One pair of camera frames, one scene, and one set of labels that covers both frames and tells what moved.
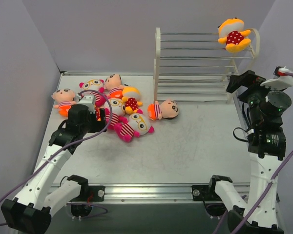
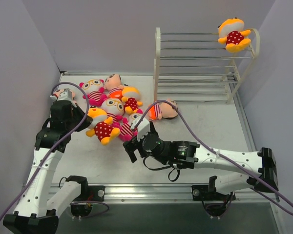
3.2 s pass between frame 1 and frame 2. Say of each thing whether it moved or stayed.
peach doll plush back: stayed
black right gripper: moved
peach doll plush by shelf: stayed
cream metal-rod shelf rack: stayed
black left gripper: moved
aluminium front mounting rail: stayed
